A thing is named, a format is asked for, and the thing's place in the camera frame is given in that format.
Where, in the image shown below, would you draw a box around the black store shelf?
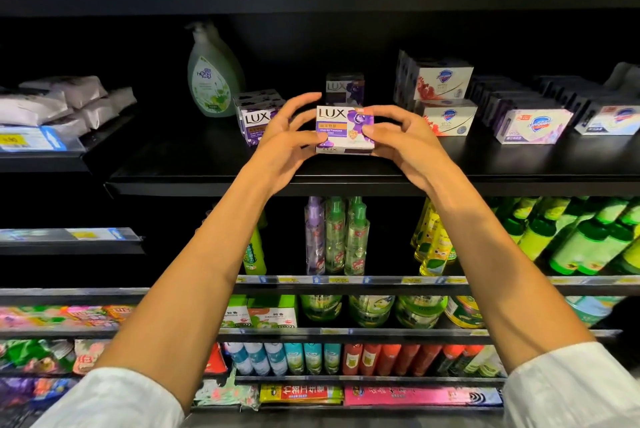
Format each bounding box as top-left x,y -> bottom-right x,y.
0,0 -> 640,424
0,112 -> 146,384

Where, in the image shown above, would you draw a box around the green white box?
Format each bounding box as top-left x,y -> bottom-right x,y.
248,295 -> 299,330
222,295 -> 253,329

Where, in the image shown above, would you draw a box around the red snack packet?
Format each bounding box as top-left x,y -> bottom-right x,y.
205,343 -> 231,376

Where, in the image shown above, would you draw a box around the green lidded wipe tub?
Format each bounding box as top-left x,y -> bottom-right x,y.
300,295 -> 344,324
348,295 -> 396,328
397,295 -> 449,330

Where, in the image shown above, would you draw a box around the strip of shelf price tags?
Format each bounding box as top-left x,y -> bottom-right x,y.
0,125 -> 66,154

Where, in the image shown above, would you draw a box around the row of white pink soap boxes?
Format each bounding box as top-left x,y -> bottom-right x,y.
470,62 -> 640,146

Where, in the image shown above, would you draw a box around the row of white red soap boxes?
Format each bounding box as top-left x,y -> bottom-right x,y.
395,50 -> 479,138

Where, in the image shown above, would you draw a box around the row of purple soap boxes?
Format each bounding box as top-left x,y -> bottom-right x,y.
325,73 -> 366,108

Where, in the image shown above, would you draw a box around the yellow red packets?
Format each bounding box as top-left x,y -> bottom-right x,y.
260,385 -> 345,406

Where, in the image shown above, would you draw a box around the pale green pump soap bottle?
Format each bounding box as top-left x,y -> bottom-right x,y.
187,22 -> 246,118

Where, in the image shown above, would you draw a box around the person's right hand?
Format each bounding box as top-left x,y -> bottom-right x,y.
360,104 -> 461,198

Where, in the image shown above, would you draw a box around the person's left forearm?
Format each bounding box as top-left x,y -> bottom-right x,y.
95,172 -> 281,409

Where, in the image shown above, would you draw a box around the person's left hand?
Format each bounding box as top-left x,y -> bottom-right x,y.
245,92 -> 324,194

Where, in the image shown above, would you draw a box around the person's right forearm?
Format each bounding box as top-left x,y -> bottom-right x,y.
425,177 -> 596,374

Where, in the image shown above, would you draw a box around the long pink packet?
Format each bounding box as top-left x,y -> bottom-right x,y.
344,387 -> 504,408

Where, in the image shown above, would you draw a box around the pile of white wipe packets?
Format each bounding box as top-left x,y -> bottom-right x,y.
0,75 -> 138,138

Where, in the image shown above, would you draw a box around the white floral wipe packet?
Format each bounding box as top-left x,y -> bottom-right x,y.
195,373 -> 259,409

